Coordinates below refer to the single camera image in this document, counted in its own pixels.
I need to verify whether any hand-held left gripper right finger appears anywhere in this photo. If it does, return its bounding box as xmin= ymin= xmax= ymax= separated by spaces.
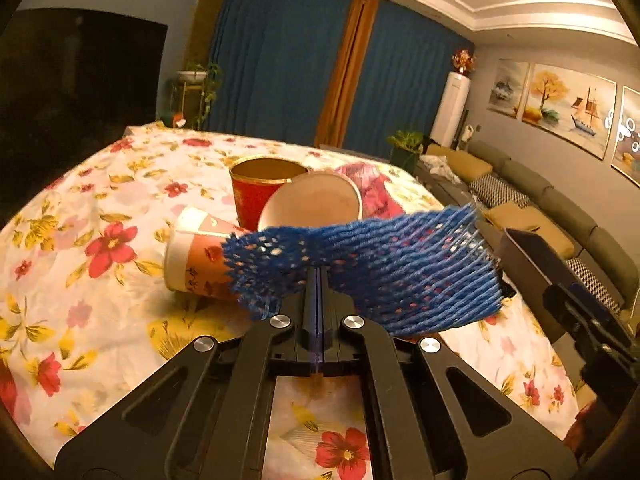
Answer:
xmin=319 ymin=266 xmax=577 ymax=480

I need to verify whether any brown wooden door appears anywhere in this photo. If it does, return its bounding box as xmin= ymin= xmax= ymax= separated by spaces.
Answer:
xmin=184 ymin=0 xmax=231 ymax=68

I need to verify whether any orange curtain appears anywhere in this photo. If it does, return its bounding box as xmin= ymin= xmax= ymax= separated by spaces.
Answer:
xmin=314 ymin=0 xmax=380 ymax=150

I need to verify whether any grey green sofa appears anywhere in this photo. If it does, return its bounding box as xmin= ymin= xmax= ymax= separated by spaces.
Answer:
xmin=417 ymin=139 xmax=640 ymax=336

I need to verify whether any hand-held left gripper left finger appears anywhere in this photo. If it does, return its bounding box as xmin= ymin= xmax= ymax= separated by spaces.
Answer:
xmin=54 ymin=266 xmax=319 ymax=480

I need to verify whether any plant on gold stand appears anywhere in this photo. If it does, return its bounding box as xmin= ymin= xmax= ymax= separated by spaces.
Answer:
xmin=172 ymin=62 xmax=223 ymax=132

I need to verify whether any orange printed paper cup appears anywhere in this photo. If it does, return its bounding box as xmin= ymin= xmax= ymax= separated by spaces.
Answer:
xmin=163 ymin=205 xmax=253 ymax=302

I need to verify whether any black television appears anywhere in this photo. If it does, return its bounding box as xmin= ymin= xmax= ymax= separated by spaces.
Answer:
xmin=0 ymin=7 xmax=168 ymax=211

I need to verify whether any red paper cup gold rim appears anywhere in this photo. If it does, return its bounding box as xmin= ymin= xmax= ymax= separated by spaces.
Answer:
xmin=229 ymin=156 xmax=309 ymax=231

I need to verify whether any white cloth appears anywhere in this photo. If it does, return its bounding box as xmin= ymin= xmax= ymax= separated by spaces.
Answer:
xmin=429 ymin=156 xmax=462 ymax=182

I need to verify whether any paper cup with white inside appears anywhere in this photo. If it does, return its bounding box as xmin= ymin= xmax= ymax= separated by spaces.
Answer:
xmin=257 ymin=170 xmax=363 ymax=234

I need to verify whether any painting with white circles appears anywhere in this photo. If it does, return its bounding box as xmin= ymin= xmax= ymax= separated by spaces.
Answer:
xmin=611 ymin=86 xmax=640 ymax=186

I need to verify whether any blue curtain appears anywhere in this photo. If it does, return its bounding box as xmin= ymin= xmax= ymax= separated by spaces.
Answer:
xmin=345 ymin=0 xmax=476 ymax=158
xmin=207 ymin=0 xmax=353 ymax=148

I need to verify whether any floral tablecloth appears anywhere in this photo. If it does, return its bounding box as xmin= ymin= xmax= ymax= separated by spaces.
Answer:
xmin=0 ymin=122 xmax=582 ymax=480

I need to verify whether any red gold flower decoration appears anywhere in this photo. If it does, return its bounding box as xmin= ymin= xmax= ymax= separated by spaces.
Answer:
xmin=451 ymin=50 xmax=476 ymax=76

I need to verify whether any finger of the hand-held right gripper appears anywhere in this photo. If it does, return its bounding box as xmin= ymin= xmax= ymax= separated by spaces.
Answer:
xmin=543 ymin=281 xmax=640 ymax=377

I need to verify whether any black white patterned cushion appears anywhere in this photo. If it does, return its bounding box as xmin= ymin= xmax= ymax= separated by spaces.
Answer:
xmin=470 ymin=175 xmax=529 ymax=209
xmin=567 ymin=257 xmax=626 ymax=311

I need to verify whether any white standing air conditioner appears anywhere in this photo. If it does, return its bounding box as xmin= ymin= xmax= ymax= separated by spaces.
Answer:
xmin=431 ymin=72 xmax=472 ymax=149

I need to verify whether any grey landscape painting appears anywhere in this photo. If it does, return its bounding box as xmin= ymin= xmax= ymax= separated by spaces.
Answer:
xmin=487 ymin=59 xmax=531 ymax=119

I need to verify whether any green potted plant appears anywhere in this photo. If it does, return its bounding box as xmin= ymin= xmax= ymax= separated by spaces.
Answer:
xmin=387 ymin=131 xmax=427 ymax=172

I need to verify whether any blue foam fruit net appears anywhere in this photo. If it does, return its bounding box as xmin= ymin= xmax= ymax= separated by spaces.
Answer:
xmin=221 ymin=203 xmax=504 ymax=339

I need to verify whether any yellow cushion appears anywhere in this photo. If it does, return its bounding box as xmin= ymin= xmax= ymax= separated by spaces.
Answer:
xmin=440 ymin=147 xmax=493 ymax=184
xmin=484 ymin=205 xmax=574 ymax=261

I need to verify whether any yellow tree painting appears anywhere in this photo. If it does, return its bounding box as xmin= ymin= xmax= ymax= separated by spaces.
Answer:
xmin=522 ymin=64 xmax=617 ymax=161

